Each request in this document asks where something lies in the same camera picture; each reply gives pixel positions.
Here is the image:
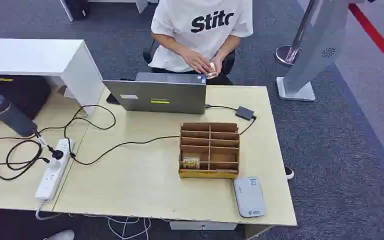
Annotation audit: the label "black case with yellow label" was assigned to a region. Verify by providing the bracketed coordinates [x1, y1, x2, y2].
[0, 74, 52, 121]

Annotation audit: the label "white desk leg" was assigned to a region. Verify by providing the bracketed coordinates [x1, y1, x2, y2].
[134, 0, 149, 15]

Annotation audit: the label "wooden card box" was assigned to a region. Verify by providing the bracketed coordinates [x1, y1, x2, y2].
[178, 121, 241, 180]

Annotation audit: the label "black shoe white sole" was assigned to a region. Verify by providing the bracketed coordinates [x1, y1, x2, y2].
[283, 165, 295, 181]

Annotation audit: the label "short black adapter cable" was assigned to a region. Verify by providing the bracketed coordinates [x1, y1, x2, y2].
[204, 104, 238, 112]

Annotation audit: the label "grey sign stand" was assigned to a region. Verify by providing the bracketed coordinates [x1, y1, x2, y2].
[276, 0, 367, 102]

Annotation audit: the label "white power strip cable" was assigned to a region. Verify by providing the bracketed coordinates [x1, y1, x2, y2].
[34, 199, 64, 222]

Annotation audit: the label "grey card reader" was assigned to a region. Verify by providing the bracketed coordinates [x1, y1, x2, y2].
[233, 176, 267, 219]

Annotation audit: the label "tangled white cables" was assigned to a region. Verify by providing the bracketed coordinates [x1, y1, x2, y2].
[68, 213, 153, 240]

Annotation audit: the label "white power strip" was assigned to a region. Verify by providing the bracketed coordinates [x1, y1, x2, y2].
[34, 138, 76, 203]

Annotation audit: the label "person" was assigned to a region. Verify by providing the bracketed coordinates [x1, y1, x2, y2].
[147, 0, 254, 86]

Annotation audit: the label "black power adapter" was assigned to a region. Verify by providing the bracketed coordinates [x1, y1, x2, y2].
[234, 105, 257, 121]

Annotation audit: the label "white side desk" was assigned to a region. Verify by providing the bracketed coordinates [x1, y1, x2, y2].
[0, 38, 104, 116]

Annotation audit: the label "chrome stanchion post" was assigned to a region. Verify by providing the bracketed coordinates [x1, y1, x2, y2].
[275, 0, 322, 68]

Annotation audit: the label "black plug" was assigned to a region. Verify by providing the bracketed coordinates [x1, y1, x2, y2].
[47, 145, 65, 161]

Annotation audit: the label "small pale card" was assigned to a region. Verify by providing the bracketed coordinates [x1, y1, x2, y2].
[206, 62, 219, 80]

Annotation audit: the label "small black pad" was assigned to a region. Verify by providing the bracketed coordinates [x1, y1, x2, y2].
[105, 93, 122, 106]

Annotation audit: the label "looped black cable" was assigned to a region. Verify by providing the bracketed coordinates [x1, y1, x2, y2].
[0, 104, 117, 142]

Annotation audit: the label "person's hand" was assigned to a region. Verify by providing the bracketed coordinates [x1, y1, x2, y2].
[181, 49, 213, 76]
[210, 56, 225, 78]

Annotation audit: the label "thin black coiled cable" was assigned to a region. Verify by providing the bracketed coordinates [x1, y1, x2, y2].
[0, 139, 51, 182]

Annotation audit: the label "grey laptop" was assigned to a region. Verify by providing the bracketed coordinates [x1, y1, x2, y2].
[102, 72, 208, 116]

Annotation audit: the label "person's right hand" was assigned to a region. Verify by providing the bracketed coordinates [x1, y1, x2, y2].
[181, 49, 213, 76]

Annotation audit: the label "long black power cable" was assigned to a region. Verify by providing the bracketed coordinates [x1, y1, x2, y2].
[63, 115, 258, 167]

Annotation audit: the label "dark grey cylinder device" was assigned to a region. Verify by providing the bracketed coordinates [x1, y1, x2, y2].
[0, 94, 39, 138]

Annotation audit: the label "person's left hand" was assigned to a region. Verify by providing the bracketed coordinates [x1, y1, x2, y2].
[210, 56, 225, 78]

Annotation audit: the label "printed card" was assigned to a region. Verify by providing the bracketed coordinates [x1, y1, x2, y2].
[182, 157, 202, 170]

